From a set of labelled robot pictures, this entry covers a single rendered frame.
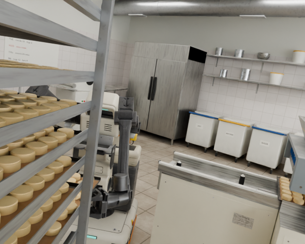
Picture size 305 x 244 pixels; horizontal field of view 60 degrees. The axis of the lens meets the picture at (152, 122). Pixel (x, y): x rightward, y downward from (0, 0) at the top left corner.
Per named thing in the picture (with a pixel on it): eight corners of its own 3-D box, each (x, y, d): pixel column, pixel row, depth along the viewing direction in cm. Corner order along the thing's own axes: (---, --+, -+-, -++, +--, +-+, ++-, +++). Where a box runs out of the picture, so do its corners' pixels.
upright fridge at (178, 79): (190, 141, 621) (207, 52, 584) (170, 146, 548) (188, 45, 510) (144, 127, 699) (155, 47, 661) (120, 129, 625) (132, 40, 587)
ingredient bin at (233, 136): (210, 156, 526) (218, 118, 512) (221, 151, 578) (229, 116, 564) (237, 164, 497) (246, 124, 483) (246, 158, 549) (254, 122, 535)
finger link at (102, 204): (82, 224, 96) (104, 218, 102) (83, 205, 95) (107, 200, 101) (74, 215, 101) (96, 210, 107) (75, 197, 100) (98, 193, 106)
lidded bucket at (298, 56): (305, 65, 478) (309, 53, 474) (304, 63, 459) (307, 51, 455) (291, 63, 492) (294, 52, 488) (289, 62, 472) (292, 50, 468)
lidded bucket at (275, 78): (282, 85, 503) (285, 74, 499) (280, 85, 483) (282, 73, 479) (269, 83, 516) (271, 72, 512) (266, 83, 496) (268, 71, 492)
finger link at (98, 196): (83, 217, 95) (105, 211, 101) (84, 199, 94) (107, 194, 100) (74, 208, 100) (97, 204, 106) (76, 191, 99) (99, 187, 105)
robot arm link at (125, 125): (136, 114, 136) (115, 114, 136) (136, 109, 131) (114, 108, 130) (133, 201, 118) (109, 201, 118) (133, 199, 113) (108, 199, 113)
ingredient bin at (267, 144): (242, 166, 491) (251, 126, 477) (252, 160, 543) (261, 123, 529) (273, 176, 461) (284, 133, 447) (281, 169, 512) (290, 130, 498)
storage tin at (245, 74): (250, 81, 533) (252, 69, 529) (247, 80, 519) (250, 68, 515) (241, 80, 543) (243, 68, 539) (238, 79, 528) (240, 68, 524)
